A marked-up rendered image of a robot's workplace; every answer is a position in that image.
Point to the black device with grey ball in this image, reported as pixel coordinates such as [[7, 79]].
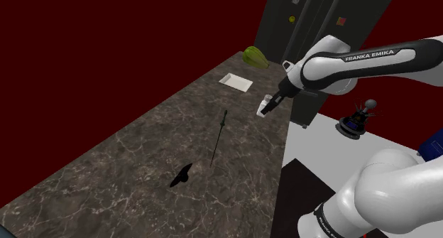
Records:
[[353, 123]]

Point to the green ribbed fruit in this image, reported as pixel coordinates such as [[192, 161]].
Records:
[[255, 58]]

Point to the thin dark green skewer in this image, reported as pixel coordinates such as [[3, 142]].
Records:
[[219, 137]]

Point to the white rectangular plate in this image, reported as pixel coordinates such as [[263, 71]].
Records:
[[236, 82]]

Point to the dark robot stand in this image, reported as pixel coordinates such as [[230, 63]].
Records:
[[297, 195]]

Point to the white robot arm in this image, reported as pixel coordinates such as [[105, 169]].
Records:
[[380, 192]]

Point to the dark refrigerator with magnets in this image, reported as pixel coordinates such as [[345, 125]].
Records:
[[283, 26]]

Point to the small white bottle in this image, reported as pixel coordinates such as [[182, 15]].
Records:
[[262, 111]]

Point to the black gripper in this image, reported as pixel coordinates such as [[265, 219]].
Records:
[[287, 88]]

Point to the blue box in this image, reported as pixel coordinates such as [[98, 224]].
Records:
[[432, 148]]

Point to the black curved flat object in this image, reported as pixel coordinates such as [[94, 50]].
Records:
[[181, 176]]

